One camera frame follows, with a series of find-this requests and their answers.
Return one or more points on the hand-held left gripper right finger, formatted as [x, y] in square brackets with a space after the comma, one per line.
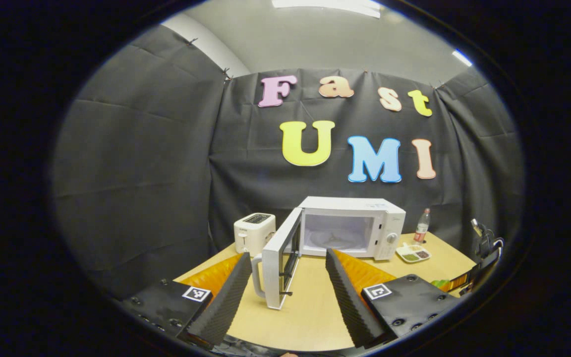
[352, 302]

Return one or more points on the white toaster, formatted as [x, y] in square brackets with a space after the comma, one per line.
[253, 233]

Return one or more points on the small ceiling light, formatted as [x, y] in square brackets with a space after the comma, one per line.
[462, 57]

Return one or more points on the white microwave oven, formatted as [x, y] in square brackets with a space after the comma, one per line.
[345, 206]

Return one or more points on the clear bottle with red label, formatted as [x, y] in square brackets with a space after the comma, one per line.
[421, 229]

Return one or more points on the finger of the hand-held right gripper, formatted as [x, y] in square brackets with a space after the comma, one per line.
[459, 283]

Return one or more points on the black backdrop cloth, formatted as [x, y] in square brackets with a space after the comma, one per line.
[142, 173]

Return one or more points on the white divided dish of beans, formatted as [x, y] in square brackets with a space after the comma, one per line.
[413, 254]

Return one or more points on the sandwich with green lettuce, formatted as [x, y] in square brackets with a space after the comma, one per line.
[439, 283]

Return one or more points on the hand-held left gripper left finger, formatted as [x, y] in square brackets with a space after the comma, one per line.
[223, 302]

